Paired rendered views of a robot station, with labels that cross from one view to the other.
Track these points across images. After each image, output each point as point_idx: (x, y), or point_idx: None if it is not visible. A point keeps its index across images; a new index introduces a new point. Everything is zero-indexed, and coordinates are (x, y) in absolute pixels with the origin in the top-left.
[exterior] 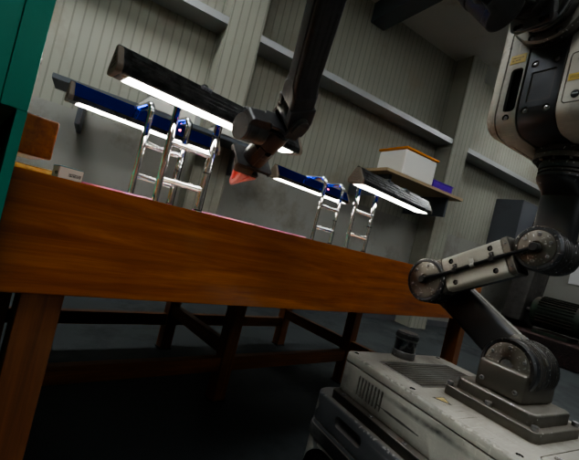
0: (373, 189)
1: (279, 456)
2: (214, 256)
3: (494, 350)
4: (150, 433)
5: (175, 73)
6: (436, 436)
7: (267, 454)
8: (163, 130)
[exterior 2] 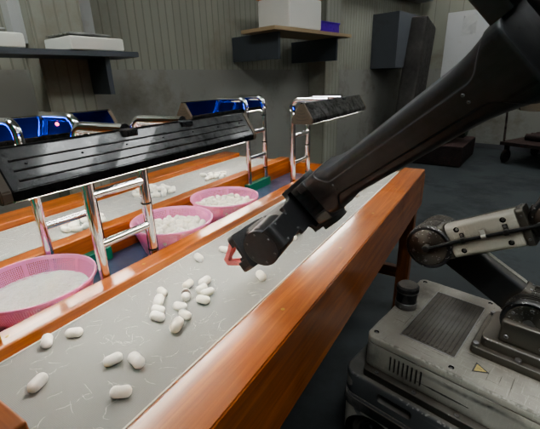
0: None
1: (309, 404)
2: (273, 393)
3: (514, 313)
4: None
5: (81, 138)
6: (489, 409)
7: (298, 408)
8: (37, 139)
